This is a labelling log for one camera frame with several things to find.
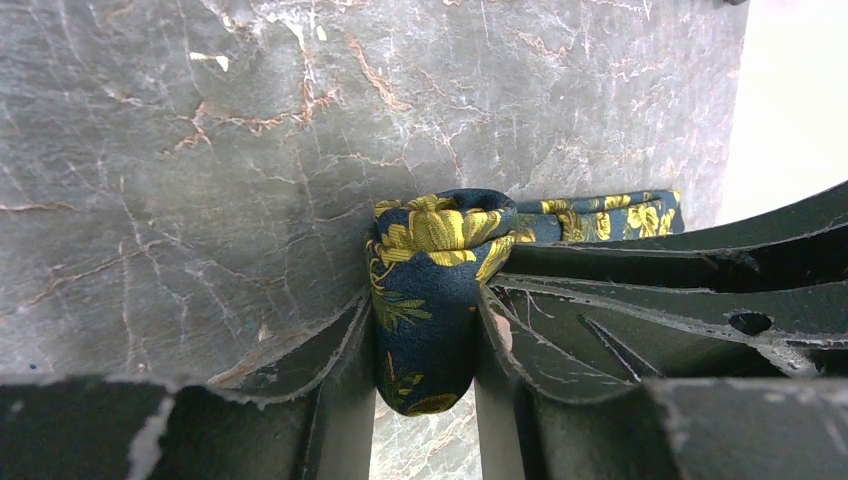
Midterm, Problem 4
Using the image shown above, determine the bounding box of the navy yellow floral tie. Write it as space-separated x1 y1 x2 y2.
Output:
365 188 685 417

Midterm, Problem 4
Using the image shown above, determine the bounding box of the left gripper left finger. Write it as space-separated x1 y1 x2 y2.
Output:
1 290 375 479

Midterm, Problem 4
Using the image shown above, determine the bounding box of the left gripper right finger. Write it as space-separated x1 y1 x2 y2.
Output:
475 286 847 479

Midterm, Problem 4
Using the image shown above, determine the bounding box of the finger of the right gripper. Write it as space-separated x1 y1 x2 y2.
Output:
504 183 847 292
493 275 847 378

